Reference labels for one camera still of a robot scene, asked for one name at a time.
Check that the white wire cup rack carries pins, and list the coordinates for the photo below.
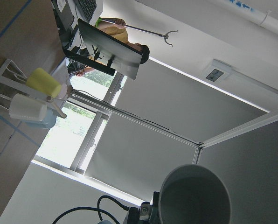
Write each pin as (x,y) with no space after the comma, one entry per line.
(11,76)

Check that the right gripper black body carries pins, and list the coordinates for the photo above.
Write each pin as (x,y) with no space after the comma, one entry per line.
(147,213)

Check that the metal reacher grabber tool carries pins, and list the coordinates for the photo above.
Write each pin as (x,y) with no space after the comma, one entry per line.
(164,36)

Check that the white plastic cup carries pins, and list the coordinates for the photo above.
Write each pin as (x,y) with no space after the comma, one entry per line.
(26,108)

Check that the yellow plastic cup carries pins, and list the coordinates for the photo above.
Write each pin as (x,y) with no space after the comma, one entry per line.
(42,81)

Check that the aluminium frame post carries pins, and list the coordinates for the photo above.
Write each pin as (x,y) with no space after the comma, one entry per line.
(198,118)

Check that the person in yellow shirt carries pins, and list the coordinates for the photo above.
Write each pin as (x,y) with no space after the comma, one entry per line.
(122,35)

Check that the grey plastic cup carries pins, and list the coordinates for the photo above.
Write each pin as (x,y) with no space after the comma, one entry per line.
(192,194)

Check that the black box with label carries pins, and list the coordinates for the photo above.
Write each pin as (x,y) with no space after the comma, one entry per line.
(63,14)

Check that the black computer monitor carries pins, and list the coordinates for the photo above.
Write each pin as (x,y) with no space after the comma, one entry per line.
(91,62)

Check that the pale blue plastic cup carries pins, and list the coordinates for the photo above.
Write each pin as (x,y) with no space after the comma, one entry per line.
(48,122)

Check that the black keyboard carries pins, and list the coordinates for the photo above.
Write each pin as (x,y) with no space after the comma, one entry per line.
(86,8)

